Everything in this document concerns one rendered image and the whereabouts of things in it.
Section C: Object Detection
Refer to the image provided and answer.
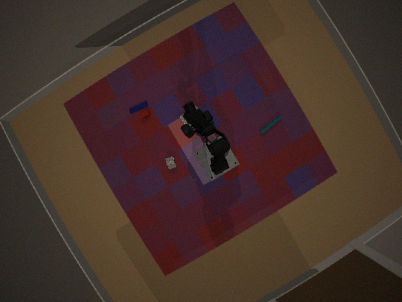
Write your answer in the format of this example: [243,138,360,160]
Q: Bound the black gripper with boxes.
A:
[181,110,213,136]

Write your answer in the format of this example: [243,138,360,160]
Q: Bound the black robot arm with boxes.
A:
[183,101,230,175]

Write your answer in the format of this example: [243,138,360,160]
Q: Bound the red rectangular block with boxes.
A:
[140,110,151,119]

